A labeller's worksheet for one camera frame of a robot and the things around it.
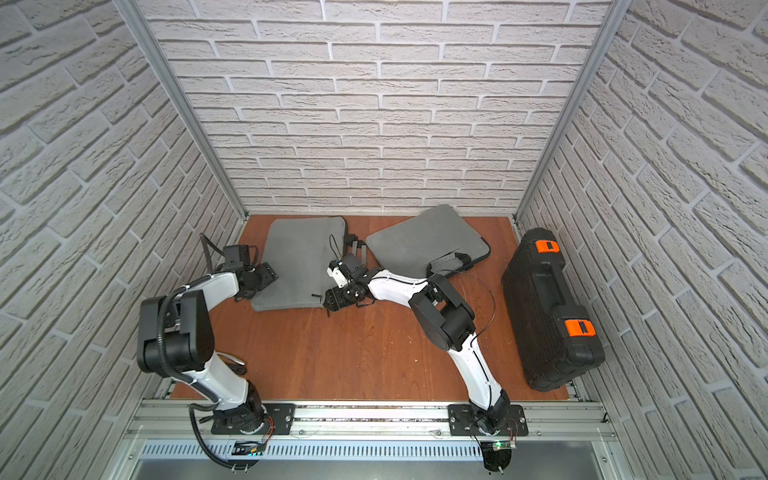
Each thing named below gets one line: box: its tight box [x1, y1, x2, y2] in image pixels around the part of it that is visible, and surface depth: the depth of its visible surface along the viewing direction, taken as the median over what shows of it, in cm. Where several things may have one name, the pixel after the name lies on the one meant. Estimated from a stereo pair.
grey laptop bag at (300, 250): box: [251, 216, 348, 311], surface depth 102 cm
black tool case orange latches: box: [502, 228, 605, 392], surface depth 71 cm
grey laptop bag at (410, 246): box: [365, 204, 491, 278], surface depth 112 cm
